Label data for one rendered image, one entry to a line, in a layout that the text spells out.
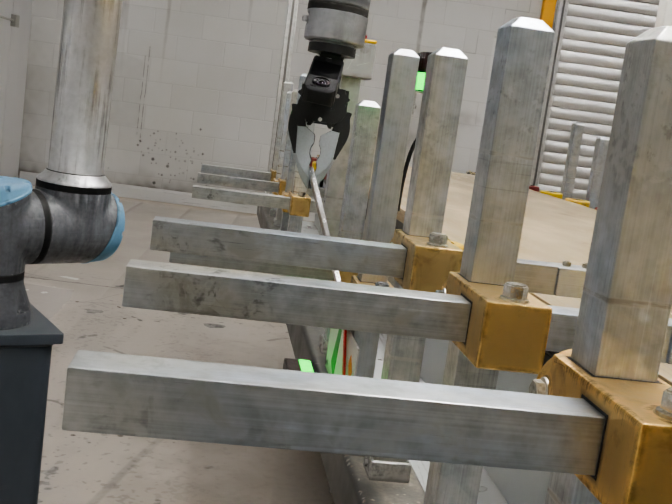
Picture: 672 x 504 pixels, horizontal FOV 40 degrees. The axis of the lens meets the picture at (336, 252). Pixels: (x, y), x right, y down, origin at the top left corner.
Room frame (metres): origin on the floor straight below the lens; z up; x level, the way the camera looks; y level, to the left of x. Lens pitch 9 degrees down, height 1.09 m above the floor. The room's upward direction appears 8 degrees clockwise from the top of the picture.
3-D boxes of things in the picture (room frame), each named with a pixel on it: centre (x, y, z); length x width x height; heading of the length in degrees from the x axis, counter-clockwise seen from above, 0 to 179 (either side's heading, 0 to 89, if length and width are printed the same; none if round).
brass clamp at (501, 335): (0.72, -0.13, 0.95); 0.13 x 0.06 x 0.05; 8
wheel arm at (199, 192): (2.42, 0.17, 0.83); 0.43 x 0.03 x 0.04; 98
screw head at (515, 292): (0.66, -0.13, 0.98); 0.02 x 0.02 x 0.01
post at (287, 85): (3.46, 0.26, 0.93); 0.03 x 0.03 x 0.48; 8
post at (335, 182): (1.74, 0.02, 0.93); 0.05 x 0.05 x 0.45; 8
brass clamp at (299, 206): (2.45, 0.12, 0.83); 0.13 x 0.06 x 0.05; 8
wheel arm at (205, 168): (3.41, 0.31, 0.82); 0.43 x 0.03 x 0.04; 98
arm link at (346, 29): (1.40, 0.05, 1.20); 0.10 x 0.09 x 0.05; 90
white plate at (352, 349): (1.26, -0.03, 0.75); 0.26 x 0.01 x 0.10; 8
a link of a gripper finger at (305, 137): (1.40, 0.07, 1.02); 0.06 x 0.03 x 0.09; 0
